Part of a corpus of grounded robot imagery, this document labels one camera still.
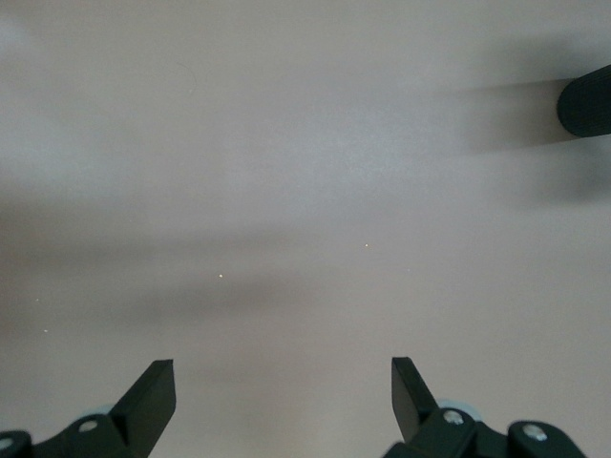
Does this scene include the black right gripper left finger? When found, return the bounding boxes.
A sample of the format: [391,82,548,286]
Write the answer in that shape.
[0,359,178,458]

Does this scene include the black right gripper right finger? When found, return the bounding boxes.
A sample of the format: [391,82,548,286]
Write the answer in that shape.
[381,355,591,458]

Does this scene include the brown table cover cloth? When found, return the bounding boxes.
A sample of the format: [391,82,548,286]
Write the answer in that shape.
[0,0,611,458]

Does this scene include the black ribbed cylinder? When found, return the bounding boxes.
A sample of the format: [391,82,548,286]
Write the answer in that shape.
[556,65,611,139]

